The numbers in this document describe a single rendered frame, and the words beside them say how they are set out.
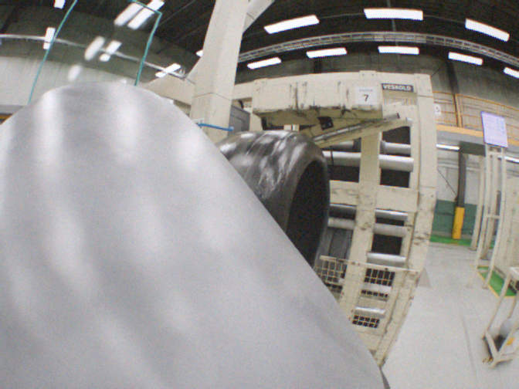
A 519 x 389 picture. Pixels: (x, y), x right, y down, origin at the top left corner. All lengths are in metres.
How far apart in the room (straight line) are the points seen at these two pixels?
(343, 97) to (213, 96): 0.52
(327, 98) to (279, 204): 0.59
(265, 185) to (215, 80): 0.58
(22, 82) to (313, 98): 10.19
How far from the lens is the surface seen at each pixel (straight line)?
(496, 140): 4.31
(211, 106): 0.94
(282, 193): 0.53
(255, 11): 1.63
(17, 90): 10.34
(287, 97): 1.06
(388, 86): 1.33
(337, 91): 0.99
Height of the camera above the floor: 1.31
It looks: 3 degrees down
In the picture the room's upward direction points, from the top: 5 degrees clockwise
